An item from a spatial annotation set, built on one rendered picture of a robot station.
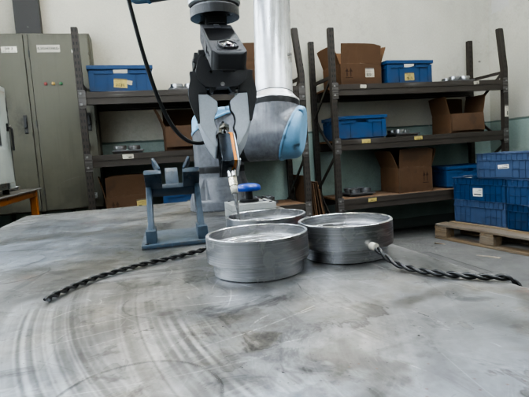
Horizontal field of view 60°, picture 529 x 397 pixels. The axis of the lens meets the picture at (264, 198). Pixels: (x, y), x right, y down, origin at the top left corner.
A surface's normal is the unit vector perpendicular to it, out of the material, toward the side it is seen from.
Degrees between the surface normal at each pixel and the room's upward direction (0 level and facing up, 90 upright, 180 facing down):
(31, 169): 90
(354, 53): 94
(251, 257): 90
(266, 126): 79
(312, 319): 0
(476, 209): 90
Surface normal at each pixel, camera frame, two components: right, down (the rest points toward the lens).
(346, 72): 0.31, 0.09
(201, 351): -0.07, -0.99
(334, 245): -0.38, 0.11
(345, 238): -0.15, 0.11
